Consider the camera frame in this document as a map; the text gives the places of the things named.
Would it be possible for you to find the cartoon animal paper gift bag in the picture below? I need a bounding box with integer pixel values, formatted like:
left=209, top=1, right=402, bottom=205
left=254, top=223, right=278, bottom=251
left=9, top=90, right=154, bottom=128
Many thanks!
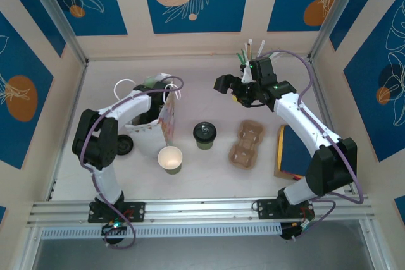
left=113, top=73, right=184, bottom=160

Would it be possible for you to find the aluminium frame post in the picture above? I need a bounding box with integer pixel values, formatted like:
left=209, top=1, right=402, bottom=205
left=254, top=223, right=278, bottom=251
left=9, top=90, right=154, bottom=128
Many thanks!
left=23, top=0, right=90, bottom=66
left=307, top=0, right=370, bottom=64

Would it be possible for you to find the green paper cup black lid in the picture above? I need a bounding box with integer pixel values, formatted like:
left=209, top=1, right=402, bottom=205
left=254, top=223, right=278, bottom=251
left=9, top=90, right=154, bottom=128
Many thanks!
left=192, top=121, right=218, bottom=150

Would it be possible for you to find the loose black plastic cup lid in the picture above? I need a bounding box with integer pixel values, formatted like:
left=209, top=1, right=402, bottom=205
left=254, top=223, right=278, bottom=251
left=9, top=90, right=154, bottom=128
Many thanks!
left=116, top=135, right=134, bottom=157

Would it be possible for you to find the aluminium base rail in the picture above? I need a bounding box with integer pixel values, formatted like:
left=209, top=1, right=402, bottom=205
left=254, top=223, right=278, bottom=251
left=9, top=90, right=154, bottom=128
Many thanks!
left=27, top=194, right=377, bottom=225

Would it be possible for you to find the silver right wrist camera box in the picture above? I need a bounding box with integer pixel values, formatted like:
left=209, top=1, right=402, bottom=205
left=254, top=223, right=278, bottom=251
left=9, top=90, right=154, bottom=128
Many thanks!
left=239, top=61, right=255, bottom=83

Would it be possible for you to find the aluminium wall base strip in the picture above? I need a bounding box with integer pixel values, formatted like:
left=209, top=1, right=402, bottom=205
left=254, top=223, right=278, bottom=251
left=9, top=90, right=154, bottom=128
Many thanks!
left=87, top=54, right=309, bottom=61

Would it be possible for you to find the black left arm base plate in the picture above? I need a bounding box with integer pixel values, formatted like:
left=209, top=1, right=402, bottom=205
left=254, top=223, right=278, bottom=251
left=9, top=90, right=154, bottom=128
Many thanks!
left=87, top=202, right=147, bottom=223

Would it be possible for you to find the brown pulp cup carrier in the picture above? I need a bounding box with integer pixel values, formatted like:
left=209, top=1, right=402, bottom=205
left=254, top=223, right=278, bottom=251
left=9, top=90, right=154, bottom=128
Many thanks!
left=228, top=120, right=266, bottom=169

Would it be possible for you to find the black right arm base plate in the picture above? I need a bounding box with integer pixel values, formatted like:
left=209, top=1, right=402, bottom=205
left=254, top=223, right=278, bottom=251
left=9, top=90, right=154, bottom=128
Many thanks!
left=255, top=199, right=315, bottom=220

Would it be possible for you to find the grey slotted cable duct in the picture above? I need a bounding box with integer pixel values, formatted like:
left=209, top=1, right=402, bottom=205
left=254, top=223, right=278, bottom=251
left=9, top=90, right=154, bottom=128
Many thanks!
left=40, top=222, right=283, bottom=240

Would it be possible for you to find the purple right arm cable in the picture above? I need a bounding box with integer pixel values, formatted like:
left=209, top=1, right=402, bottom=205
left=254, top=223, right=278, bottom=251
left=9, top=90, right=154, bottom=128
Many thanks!
left=261, top=49, right=365, bottom=243

